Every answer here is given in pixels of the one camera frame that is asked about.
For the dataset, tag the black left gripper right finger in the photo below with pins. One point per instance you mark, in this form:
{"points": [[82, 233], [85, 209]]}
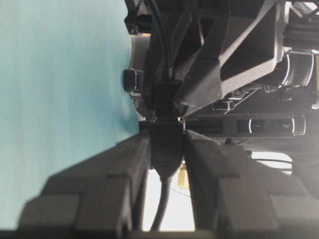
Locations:
{"points": [[231, 192]]}

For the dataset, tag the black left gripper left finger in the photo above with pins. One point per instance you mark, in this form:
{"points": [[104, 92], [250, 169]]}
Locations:
{"points": [[104, 193]]}

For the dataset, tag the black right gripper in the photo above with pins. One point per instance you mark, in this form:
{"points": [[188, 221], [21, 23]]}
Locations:
{"points": [[238, 42]]}

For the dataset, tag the black webcam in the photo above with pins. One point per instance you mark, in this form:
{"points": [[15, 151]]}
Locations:
{"points": [[254, 125]]}

